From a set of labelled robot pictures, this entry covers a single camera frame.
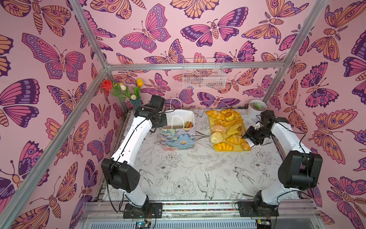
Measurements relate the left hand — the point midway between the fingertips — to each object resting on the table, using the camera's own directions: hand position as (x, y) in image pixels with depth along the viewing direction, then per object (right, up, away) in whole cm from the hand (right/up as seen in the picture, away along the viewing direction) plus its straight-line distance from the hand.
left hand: (162, 120), depth 82 cm
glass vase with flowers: (-30, +20, +12) cm, 38 cm away
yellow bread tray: (+43, -6, +21) cm, 49 cm away
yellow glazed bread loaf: (+38, -17, +12) cm, 44 cm away
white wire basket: (+25, +32, +13) cm, 43 cm away
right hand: (+48, -10, +4) cm, 49 cm away
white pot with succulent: (+65, +10, +24) cm, 71 cm away
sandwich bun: (+15, -3, +6) cm, 16 cm away
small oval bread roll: (+52, -16, +11) cm, 56 cm away
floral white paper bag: (+10, -8, -1) cm, 13 cm away
